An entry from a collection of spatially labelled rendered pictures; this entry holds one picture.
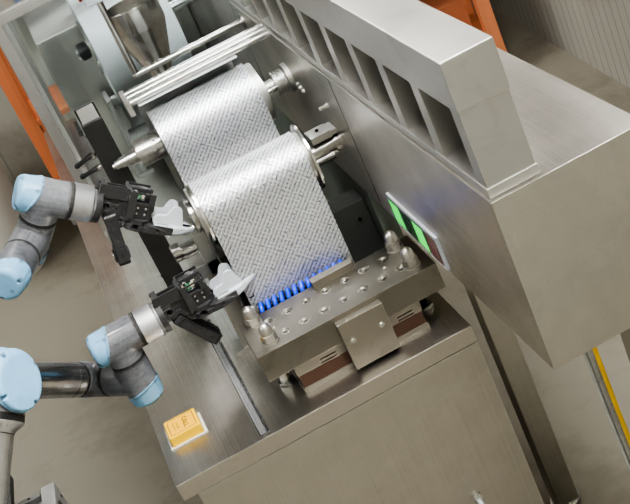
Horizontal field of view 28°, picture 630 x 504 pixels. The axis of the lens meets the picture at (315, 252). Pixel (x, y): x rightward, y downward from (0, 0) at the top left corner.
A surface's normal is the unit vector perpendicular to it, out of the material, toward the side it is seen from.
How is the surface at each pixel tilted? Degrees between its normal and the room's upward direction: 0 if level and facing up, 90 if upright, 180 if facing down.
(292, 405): 0
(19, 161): 90
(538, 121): 0
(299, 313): 0
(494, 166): 90
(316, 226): 90
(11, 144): 90
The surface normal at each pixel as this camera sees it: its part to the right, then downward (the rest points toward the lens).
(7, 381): 0.83, -0.21
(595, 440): -0.38, -0.81
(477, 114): 0.29, 0.36
